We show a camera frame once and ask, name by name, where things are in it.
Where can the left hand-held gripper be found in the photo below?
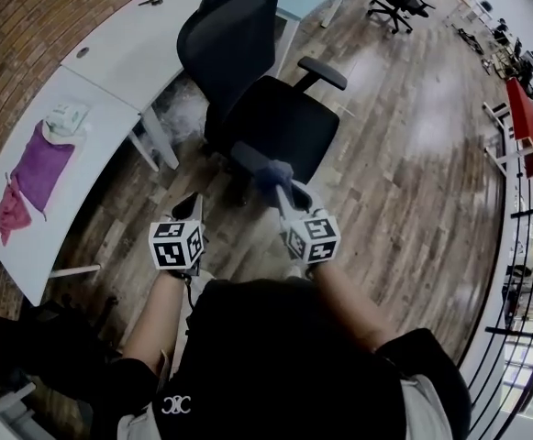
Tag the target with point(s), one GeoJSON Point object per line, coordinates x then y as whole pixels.
{"type": "Point", "coordinates": [174, 245]}

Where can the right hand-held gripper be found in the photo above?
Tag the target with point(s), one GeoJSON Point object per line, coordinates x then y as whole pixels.
{"type": "Point", "coordinates": [314, 241]}

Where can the blue-grey cloth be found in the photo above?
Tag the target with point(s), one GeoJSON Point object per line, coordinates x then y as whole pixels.
{"type": "Point", "coordinates": [273, 172]}

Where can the person's right forearm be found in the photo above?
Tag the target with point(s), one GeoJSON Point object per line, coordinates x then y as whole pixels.
{"type": "Point", "coordinates": [348, 300]}

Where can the person's left forearm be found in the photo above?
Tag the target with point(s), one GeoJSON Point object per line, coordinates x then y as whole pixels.
{"type": "Point", "coordinates": [151, 319]}

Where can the purple cloth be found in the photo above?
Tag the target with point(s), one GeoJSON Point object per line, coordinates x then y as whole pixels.
{"type": "Point", "coordinates": [41, 172]}

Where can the pink cloth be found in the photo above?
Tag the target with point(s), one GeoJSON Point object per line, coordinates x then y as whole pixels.
{"type": "Point", "coordinates": [14, 213]}

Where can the black mesh office chair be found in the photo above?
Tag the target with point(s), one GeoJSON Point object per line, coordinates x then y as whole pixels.
{"type": "Point", "coordinates": [289, 126]}

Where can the clear plastic wrap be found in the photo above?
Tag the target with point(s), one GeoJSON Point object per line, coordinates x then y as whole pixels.
{"type": "Point", "coordinates": [183, 113]}

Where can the curved white table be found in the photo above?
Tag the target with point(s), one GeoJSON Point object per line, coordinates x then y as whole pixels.
{"type": "Point", "coordinates": [101, 131]}

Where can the white and green packet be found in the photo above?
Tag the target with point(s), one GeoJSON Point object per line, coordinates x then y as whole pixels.
{"type": "Point", "coordinates": [66, 117]}

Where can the person's black-clothed body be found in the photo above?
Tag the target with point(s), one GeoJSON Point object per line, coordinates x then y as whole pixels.
{"type": "Point", "coordinates": [270, 360]}

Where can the white table with grommet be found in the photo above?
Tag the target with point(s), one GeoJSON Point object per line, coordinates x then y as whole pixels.
{"type": "Point", "coordinates": [133, 48]}

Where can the black office chair without headrest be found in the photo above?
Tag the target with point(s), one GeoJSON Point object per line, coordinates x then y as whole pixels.
{"type": "Point", "coordinates": [27, 346]}

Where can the red panel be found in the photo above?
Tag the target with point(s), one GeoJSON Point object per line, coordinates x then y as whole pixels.
{"type": "Point", "coordinates": [525, 122]}

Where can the black metal railing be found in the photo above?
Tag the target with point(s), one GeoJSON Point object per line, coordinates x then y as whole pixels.
{"type": "Point", "coordinates": [523, 331]}

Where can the white side desk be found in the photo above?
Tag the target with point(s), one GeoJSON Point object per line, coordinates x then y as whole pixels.
{"type": "Point", "coordinates": [0, 415]}

